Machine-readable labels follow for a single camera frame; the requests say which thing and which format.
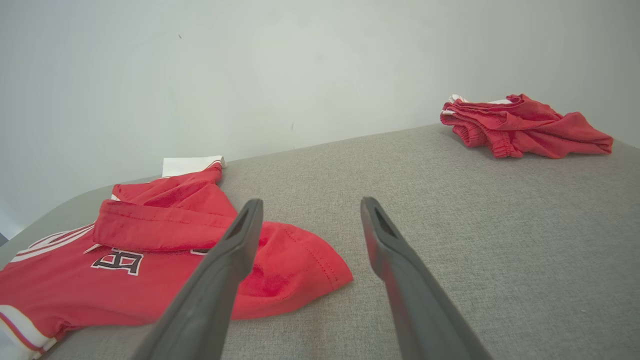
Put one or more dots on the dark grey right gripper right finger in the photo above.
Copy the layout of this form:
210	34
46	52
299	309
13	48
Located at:
415	300

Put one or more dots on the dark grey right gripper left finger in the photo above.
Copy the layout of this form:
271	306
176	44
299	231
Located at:
210	300

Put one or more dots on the red jersey with white sleeves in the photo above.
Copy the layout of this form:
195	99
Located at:
100	295

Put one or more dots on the red shorts with white stripes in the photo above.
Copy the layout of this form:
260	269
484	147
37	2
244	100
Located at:
530	130

